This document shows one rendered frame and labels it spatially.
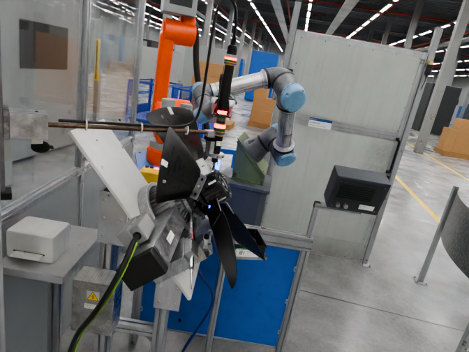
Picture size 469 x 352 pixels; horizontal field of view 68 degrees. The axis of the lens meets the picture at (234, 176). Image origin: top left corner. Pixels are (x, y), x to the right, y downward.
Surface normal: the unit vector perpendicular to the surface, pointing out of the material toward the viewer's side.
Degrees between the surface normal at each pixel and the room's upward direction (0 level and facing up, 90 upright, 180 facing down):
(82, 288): 90
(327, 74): 90
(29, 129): 90
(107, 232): 90
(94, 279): 0
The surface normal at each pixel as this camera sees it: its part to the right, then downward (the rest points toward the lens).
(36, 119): 0.53, 0.34
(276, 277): -0.04, 0.29
